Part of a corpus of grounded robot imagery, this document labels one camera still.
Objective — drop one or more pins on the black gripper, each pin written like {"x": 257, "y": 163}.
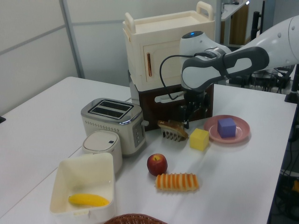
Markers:
{"x": 194, "y": 99}

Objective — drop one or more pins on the yellow foam cube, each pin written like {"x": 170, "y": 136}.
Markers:
{"x": 198, "y": 140}

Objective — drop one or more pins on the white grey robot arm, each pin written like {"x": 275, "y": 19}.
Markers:
{"x": 245, "y": 60}

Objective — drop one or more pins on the purple foam cube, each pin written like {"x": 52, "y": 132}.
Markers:
{"x": 226, "y": 128}

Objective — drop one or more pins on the brown bread slice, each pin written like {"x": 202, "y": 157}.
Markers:
{"x": 175, "y": 128}

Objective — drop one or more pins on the bronze toast rack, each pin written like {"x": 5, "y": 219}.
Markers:
{"x": 168, "y": 135}

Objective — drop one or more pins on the brown drawer unit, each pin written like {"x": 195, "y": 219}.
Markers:
{"x": 149, "y": 109}

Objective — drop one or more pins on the pink plate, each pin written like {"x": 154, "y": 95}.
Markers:
{"x": 243, "y": 130}

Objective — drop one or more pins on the red apple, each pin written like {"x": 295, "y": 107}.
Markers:
{"x": 157, "y": 165}

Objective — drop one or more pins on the orange striped bread loaf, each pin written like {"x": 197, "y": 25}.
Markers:
{"x": 176, "y": 182}

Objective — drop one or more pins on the cream plastic cabinet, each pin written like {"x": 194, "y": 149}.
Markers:
{"x": 163, "y": 30}

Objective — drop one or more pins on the wooden background cabinet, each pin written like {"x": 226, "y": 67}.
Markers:
{"x": 238, "y": 28}

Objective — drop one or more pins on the chrome cream toaster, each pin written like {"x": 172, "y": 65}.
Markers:
{"x": 105, "y": 126}

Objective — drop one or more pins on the black monitor stand pole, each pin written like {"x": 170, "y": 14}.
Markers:
{"x": 292, "y": 96}

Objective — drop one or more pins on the small white lidded bin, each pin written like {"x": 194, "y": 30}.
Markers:
{"x": 100, "y": 141}

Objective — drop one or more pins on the brown wicker basket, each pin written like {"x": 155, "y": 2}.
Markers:
{"x": 135, "y": 219}

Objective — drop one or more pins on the cream plastic box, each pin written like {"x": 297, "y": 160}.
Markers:
{"x": 81, "y": 172}

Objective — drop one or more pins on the yellow banana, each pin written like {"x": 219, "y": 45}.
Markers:
{"x": 88, "y": 200}

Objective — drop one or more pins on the black flat object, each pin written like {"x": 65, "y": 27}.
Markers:
{"x": 2, "y": 119}

